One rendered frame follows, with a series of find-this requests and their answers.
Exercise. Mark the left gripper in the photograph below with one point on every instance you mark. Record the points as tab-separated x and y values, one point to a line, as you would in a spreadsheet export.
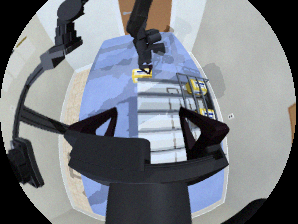
142	60

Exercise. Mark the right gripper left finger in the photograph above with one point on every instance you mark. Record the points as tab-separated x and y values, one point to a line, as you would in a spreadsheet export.
93	122

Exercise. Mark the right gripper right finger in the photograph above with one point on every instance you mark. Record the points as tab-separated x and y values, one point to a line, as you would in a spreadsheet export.
212	132

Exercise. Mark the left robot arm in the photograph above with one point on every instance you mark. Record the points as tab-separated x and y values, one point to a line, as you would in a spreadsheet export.
66	36

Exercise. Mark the dark grey long flat panel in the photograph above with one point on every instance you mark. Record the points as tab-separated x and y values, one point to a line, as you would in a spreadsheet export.
208	102

